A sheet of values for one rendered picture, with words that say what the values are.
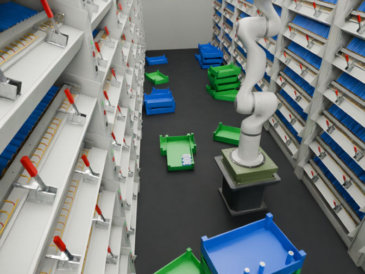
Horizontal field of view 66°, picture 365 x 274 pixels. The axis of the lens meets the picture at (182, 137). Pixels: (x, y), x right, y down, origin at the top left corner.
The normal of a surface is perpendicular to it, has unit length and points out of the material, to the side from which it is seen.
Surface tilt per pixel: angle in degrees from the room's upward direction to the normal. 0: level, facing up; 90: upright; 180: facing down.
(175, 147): 18
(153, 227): 0
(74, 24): 90
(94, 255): 22
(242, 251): 0
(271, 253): 0
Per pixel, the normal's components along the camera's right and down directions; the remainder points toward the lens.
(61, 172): 0.36, -0.80
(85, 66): 0.10, 0.54
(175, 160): 0.01, -0.63
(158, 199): -0.02, -0.84
